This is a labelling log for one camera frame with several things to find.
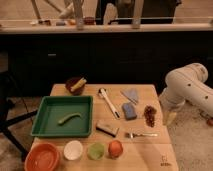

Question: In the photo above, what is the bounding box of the wooden chalkboard eraser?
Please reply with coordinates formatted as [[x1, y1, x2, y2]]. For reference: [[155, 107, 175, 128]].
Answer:
[[96, 121, 119, 137]]

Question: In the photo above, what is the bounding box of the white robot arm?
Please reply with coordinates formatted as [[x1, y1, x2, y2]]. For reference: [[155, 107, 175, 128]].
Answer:
[[159, 63, 213, 125]]

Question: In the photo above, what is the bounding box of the orange plastic cup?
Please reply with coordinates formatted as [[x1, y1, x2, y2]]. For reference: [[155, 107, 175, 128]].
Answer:
[[108, 140, 123, 158]]

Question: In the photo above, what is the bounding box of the green plastic cup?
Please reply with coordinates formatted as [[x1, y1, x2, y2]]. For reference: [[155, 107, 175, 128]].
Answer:
[[87, 143, 105, 160]]

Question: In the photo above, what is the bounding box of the white plastic cup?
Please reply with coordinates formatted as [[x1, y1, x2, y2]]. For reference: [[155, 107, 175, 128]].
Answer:
[[63, 140, 83, 160]]

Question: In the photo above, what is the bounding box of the dark grape bunch toy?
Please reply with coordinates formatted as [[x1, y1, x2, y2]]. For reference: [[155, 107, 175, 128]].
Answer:
[[144, 106, 157, 127]]

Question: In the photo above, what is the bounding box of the blue sponge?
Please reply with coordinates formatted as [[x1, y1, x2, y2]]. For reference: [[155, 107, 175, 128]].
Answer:
[[122, 103, 137, 120]]

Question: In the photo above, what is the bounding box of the silver fork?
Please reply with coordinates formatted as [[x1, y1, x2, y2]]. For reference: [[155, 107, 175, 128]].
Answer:
[[125, 132, 158, 139]]

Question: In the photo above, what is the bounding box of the grey folded cloth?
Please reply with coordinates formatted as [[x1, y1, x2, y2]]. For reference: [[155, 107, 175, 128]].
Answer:
[[121, 88, 139, 105]]

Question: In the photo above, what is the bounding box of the yellow corn toy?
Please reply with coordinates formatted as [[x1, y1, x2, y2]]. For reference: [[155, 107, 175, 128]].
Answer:
[[70, 78, 87, 92]]

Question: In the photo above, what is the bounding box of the dark red bowl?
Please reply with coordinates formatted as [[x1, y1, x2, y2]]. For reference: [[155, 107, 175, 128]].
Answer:
[[65, 77, 86, 95]]

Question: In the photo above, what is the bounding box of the green bean toy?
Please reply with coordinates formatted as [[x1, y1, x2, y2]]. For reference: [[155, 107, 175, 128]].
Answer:
[[58, 113, 82, 125]]

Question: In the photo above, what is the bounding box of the green plastic tray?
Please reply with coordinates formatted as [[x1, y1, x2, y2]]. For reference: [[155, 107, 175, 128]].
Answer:
[[31, 96, 93, 138]]

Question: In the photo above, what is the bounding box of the orange plastic bowl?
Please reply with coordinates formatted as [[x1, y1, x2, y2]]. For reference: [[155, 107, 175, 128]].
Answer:
[[24, 143, 60, 171]]

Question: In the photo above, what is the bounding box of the black cabinet counter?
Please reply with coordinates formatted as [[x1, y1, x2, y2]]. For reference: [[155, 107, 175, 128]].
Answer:
[[0, 26, 213, 96]]

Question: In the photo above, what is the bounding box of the black office chair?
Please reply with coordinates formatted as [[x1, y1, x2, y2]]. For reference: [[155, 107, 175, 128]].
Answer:
[[0, 71, 37, 160]]

